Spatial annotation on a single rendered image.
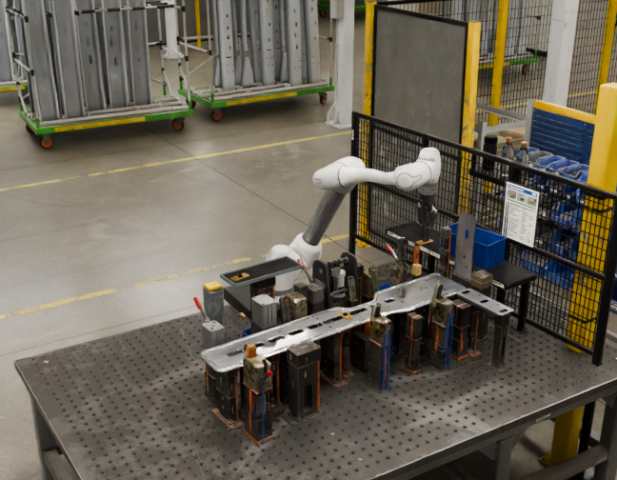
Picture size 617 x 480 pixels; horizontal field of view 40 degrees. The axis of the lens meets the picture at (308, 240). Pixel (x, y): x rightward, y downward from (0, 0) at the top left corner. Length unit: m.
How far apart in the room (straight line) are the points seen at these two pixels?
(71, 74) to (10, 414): 5.85
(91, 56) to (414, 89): 5.29
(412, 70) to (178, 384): 3.25
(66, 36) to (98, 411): 7.00
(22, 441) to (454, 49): 3.65
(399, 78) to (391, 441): 3.50
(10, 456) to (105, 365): 0.96
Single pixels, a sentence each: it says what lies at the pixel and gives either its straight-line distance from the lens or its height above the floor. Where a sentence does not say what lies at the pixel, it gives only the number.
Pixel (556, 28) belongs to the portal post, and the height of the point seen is 1.66.
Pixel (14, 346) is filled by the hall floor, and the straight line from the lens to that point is 5.96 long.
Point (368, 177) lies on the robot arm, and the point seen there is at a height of 1.54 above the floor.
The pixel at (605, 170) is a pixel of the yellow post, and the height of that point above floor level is 1.63.
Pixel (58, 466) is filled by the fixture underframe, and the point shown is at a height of 0.23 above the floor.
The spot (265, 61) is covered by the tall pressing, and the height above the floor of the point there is 0.63.
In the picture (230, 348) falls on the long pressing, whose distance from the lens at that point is 3.61.
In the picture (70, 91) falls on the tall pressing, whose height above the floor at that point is 0.60.
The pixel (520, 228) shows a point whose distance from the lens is 4.35.
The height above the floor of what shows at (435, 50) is 1.75.
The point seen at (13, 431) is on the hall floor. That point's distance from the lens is 5.10.
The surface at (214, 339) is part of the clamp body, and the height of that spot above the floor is 1.02.
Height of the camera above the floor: 2.79
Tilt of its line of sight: 22 degrees down
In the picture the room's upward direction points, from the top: straight up
